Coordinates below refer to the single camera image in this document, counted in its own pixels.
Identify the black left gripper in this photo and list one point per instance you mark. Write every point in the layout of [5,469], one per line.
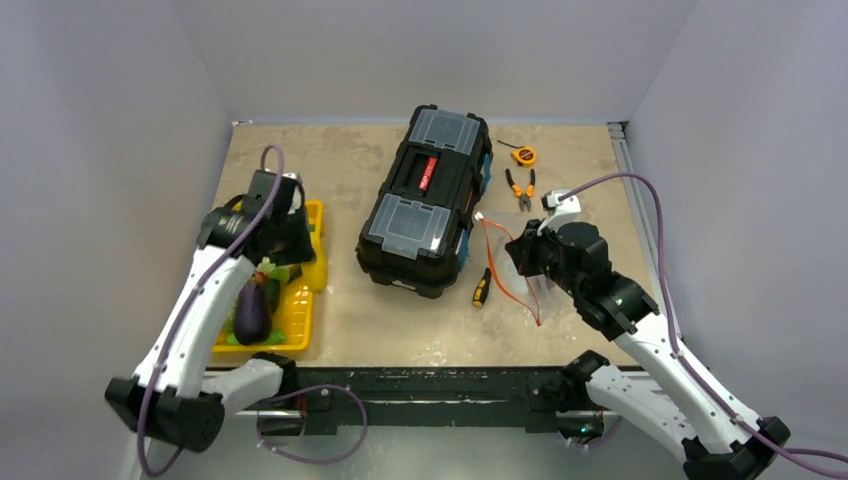
[302,251]

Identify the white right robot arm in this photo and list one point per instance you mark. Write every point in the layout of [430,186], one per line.
[710,432]

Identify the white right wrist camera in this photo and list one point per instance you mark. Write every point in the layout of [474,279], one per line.
[561,208]

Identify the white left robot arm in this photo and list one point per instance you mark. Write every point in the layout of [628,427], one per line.
[167,397]

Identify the yellow corn cob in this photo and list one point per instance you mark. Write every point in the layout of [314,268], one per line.
[315,273]

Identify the black plastic toolbox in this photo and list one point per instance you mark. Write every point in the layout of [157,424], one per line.
[418,233]

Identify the white cauliflower with leaves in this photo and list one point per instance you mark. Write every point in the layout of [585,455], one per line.
[283,274]

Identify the yellow tape measure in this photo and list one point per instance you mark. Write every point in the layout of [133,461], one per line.
[524,156]

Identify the screwdriver with yellow handle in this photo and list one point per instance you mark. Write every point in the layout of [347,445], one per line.
[482,290]

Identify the orange handled pliers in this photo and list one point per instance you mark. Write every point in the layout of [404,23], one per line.
[522,194]

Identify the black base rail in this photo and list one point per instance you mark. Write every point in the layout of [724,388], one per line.
[535,399]

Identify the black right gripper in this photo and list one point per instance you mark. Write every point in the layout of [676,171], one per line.
[525,252]

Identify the yellow plastic tray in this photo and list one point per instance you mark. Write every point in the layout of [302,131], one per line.
[295,309]

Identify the purple eggplant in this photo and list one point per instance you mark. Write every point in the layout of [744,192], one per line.
[252,318]

